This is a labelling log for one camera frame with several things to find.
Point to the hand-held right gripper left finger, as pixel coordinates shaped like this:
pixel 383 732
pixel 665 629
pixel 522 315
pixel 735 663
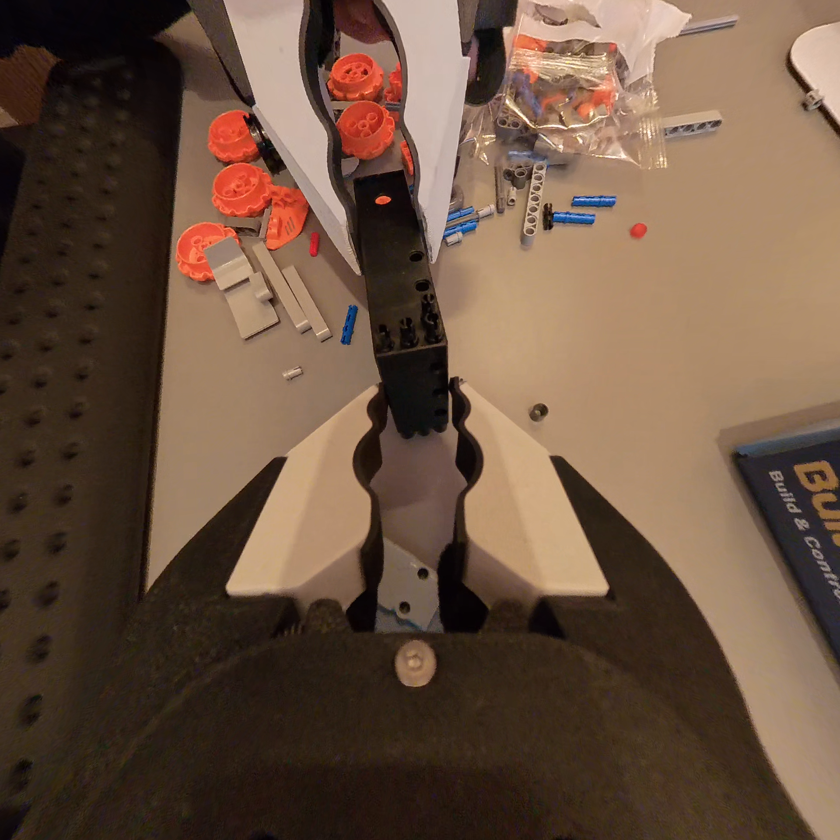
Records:
pixel 308 525

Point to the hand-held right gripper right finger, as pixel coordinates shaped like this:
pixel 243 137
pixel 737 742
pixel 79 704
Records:
pixel 531 525

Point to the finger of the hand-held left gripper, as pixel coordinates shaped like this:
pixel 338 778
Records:
pixel 436 98
pixel 275 98

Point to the light grey connector piece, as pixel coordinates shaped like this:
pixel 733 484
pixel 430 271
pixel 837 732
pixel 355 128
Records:
pixel 407 584

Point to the torn clear plastic bag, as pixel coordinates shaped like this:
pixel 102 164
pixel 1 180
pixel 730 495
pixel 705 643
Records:
pixel 577 85

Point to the black perforated building block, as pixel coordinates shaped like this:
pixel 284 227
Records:
pixel 394 275

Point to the person's left forearm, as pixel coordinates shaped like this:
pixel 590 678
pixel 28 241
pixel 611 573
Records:
pixel 79 26

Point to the orange gear wheel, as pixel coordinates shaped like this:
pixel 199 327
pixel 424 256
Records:
pixel 364 128
pixel 239 190
pixel 354 75
pixel 190 253
pixel 226 136
pixel 395 82

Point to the black and blue part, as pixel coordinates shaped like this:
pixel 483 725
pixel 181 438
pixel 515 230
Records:
pixel 264 144

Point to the blue pin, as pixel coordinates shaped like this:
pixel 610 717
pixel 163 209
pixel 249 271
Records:
pixel 461 214
pixel 350 323
pixel 525 155
pixel 463 228
pixel 594 200
pixel 572 217

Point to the grey double-hole connector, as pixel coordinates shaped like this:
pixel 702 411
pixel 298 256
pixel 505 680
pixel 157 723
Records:
pixel 518 176

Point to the black bushing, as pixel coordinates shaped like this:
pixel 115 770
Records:
pixel 539 412

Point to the dark grey axle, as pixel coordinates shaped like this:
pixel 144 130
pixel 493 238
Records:
pixel 501 193

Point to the orange angular part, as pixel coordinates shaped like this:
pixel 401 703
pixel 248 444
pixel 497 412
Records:
pixel 289 216

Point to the light grey holed beam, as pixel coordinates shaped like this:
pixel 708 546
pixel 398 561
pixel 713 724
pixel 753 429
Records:
pixel 535 203

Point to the grey long beams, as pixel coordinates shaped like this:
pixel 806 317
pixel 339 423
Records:
pixel 295 295

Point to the blue robot kit box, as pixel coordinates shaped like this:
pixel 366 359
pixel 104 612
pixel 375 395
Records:
pixel 787 512

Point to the long light grey beam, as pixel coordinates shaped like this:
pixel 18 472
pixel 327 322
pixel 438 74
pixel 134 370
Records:
pixel 692 123

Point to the black dimpled pad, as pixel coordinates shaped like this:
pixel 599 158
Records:
pixel 85 394

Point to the small metal clip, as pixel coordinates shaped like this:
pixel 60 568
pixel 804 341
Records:
pixel 814 98

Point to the white stand base board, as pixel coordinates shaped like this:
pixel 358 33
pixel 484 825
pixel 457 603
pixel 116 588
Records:
pixel 820 65

